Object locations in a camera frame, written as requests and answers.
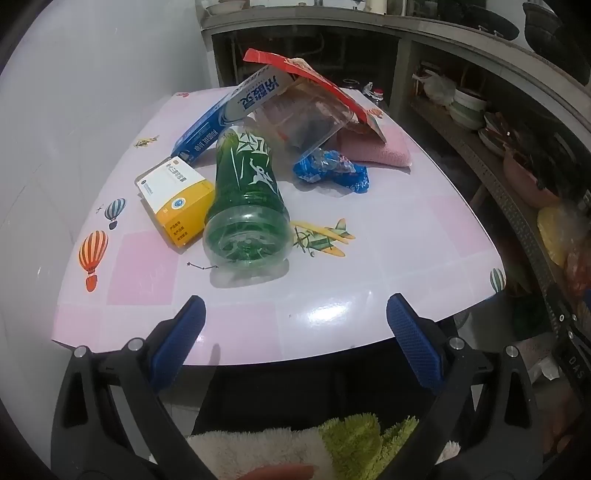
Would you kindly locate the concrete kitchen counter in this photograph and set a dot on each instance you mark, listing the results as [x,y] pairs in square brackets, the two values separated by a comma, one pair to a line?
[415,30]

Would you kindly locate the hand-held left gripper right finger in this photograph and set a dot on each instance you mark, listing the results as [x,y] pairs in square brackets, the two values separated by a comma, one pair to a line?
[411,341]

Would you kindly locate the blue grey toothpaste box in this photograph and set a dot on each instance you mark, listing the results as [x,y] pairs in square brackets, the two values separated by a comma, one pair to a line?
[217,120]

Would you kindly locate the yellow plastic bag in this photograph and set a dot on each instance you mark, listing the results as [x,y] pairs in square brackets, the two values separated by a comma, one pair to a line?
[554,230]

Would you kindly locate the metal basin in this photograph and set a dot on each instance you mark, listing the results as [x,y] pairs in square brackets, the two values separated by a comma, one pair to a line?
[224,7]

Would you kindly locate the cooking oil bottle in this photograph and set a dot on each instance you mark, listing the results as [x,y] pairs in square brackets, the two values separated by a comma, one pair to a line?
[376,94]

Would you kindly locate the black cooking pot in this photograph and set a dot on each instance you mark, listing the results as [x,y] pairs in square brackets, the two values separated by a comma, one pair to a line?
[540,27]

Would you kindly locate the stack of bowls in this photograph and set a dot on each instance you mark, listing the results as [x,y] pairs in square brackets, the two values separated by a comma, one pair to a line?
[466,108]

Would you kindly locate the pink basin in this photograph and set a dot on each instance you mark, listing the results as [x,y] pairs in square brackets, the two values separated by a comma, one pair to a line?
[526,184]

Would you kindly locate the white green fluffy cloth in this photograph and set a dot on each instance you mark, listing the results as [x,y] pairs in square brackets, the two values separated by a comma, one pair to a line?
[258,447]

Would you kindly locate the blue plastic wrapper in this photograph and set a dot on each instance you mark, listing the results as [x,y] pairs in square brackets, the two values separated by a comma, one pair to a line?
[323,168]

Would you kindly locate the pink towel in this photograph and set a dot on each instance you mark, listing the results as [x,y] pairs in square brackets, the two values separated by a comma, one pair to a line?
[383,150]

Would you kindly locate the green plastic drink bottle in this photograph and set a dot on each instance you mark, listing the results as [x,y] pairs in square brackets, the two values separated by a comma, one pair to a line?
[249,194]

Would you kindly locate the red snack bag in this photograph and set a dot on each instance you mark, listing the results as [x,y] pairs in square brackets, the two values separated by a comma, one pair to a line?
[323,81]

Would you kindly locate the clear plastic container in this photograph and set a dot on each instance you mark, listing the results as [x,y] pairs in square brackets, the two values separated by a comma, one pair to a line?
[304,124]

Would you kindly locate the stack of plates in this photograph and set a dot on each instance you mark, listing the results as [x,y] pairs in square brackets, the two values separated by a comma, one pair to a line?
[491,138]

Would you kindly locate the yellow white medicine box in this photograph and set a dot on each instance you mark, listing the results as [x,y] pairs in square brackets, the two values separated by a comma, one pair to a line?
[180,198]

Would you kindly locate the grey woven shelf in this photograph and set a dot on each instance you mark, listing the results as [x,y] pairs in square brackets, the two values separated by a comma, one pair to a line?
[461,138]

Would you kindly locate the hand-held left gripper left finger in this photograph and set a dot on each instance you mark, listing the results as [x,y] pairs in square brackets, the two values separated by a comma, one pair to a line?
[180,341]

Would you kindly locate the black wok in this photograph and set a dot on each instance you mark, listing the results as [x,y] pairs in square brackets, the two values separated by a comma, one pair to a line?
[494,23]

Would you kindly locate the white plastic bag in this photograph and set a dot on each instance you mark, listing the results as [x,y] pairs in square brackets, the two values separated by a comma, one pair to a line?
[438,87]

